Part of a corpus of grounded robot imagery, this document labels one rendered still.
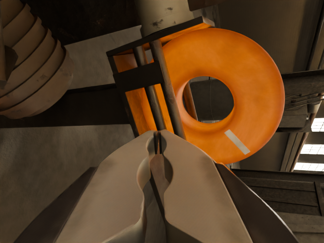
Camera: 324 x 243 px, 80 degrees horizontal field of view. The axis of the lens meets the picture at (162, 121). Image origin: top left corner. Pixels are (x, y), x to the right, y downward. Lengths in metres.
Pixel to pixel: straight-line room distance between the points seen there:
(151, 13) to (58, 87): 0.15
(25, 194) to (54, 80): 0.67
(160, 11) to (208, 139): 0.14
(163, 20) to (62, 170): 0.86
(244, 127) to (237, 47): 0.08
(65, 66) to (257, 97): 0.24
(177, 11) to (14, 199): 0.81
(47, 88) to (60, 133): 0.69
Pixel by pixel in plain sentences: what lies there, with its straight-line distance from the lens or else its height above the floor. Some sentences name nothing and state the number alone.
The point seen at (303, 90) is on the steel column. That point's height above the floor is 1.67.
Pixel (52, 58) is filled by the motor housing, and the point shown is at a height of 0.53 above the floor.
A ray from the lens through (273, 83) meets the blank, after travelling 0.21.
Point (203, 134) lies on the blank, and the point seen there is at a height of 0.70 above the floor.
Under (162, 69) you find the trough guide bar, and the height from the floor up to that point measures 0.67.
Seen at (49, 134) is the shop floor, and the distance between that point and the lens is 0.93.
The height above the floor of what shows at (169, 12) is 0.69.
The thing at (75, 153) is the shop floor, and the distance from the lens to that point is 1.02.
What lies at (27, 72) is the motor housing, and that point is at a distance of 0.27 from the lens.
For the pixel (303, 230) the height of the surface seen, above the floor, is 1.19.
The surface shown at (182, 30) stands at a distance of 0.20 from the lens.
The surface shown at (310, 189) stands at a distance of 4.06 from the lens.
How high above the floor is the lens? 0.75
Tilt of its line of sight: 24 degrees down
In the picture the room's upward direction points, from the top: 88 degrees clockwise
